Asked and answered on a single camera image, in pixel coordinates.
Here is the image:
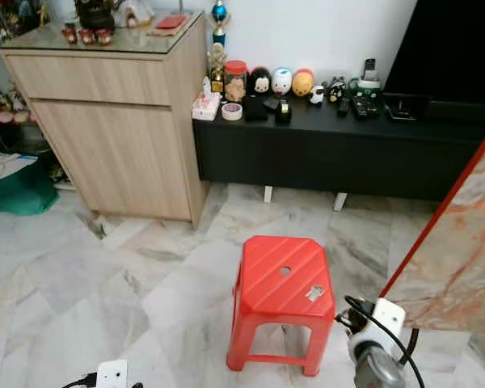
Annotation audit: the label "red plastic stool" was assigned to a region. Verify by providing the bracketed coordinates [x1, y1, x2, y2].
[226, 235, 337, 377]

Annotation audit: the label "marble table with red edge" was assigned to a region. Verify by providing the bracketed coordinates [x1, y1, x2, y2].
[378, 117, 485, 336]

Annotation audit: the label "black low console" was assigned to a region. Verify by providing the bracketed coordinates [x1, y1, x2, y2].
[192, 95, 485, 203]

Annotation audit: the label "wide black remote control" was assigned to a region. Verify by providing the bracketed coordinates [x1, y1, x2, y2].
[352, 95, 381, 120]

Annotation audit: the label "black square tray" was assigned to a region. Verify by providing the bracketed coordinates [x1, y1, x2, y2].
[384, 93, 429, 124]

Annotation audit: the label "black tape dispenser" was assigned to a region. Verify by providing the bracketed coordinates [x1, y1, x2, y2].
[275, 99, 293, 125]

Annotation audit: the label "black bear figure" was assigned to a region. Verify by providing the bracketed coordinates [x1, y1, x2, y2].
[328, 78, 347, 103]

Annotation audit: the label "yellow round plush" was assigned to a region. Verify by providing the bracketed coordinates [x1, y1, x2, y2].
[292, 70, 315, 99]

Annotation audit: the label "white tape roll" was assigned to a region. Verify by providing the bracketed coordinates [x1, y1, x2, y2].
[221, 103, 243, 121]

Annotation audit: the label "white round plush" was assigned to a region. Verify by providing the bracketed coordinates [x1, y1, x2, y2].
[272, 68, 293, 97]

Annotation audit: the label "black mouse plush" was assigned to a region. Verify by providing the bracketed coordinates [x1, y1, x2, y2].
[249, 67, 273, 98]

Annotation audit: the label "white pink tissue box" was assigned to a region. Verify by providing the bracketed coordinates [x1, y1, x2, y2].
[192, 78, 222, 121]

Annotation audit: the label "clear jar with red lid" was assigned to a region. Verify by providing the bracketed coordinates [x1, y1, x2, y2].
[224, 61, 250, 103]

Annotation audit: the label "black television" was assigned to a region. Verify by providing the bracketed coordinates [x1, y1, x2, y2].
[384, 0, 485, 104]

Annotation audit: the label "gold trophy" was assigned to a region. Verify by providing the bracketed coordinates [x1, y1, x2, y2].
[208, 42, 227, 94]

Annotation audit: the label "light wooden cabinet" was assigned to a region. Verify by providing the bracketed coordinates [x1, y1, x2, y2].
[0, 6, 209, 227]

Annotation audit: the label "blue ball trophy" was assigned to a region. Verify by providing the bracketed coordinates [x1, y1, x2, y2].
[210, 0, 231, 47]

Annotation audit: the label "small wooden tray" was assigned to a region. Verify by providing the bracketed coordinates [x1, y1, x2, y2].
[148, 26, 181, 38]

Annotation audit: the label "red packet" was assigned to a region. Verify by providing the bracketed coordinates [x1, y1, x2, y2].
[155, 15, 188, 31]

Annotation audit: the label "green bag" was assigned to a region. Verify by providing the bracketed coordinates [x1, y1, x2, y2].
[0, 154, 59, 216]

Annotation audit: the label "white papers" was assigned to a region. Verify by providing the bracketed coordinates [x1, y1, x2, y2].
[0, 154, 37, 183]

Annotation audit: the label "black incense pot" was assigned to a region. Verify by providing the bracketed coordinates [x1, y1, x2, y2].
[74, 0, 118, 32]

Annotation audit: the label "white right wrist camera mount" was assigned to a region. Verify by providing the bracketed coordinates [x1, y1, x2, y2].
[349, 297, 407, 361]

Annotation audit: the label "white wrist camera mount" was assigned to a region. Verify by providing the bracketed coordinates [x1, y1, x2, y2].
[95, 360, 129, 388]
[349, 297, 407, 361]

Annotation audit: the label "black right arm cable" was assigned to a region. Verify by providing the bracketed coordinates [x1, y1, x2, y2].
[344, 295, 425, 388]

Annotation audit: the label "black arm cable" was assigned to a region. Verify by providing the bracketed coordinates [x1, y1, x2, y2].
[62, 372, 98, 388]
[344, 295, 425, 388]

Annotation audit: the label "cordless phone on base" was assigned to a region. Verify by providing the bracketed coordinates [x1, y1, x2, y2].
[357, 58, 382, 90]

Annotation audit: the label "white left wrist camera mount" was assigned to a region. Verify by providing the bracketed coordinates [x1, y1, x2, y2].
[95, 360, 129, 388]

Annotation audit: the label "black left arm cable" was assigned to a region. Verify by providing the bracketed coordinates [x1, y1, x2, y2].
[62, 372, 98, 388]

